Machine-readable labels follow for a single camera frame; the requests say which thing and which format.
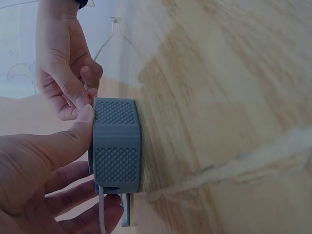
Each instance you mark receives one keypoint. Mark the person's right hand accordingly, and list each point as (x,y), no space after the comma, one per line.
(57,51)

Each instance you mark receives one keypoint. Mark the person's left hand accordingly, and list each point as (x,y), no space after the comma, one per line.
(26,175)

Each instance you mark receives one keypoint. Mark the black wrist band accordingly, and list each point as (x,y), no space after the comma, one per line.
(83,4)

